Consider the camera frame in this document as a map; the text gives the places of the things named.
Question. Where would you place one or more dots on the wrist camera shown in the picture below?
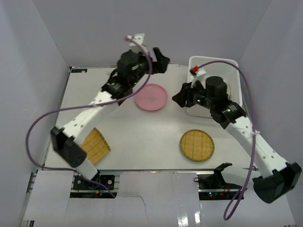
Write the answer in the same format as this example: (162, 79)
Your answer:
(137, 39)
(198, 74)

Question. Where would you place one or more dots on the white plastic bin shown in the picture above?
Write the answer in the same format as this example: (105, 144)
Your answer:
(229, 74)

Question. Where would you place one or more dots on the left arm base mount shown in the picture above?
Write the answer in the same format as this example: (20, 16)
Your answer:
(83, 189)

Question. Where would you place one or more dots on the round bamboo tray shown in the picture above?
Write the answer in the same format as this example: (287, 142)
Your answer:
(197, 145)

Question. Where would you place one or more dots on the pink plastic plate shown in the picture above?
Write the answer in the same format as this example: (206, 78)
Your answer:
(151, 98)

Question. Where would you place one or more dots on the cream plastic plate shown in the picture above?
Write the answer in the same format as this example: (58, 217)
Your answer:
(228, 91)

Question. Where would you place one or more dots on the square bamboo tray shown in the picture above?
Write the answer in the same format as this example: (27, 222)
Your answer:
(95, 146)

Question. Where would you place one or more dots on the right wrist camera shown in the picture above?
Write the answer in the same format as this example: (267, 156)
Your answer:
(198, 74)

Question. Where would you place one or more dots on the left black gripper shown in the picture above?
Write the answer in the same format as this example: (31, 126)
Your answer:
(154, 62)

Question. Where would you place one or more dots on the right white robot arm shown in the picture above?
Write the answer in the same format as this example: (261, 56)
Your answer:
(277, 176)

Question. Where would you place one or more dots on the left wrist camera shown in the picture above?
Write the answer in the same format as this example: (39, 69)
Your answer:
(137, 39)

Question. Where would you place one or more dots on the black label sticker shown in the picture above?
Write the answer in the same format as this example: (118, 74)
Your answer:
(78, 70)

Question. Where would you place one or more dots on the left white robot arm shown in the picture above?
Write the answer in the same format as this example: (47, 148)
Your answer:
(66, 141)

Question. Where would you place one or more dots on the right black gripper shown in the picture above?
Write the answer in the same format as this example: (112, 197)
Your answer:
(186, 94)

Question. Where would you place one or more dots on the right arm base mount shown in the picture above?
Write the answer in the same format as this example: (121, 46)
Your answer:
(212, 186)

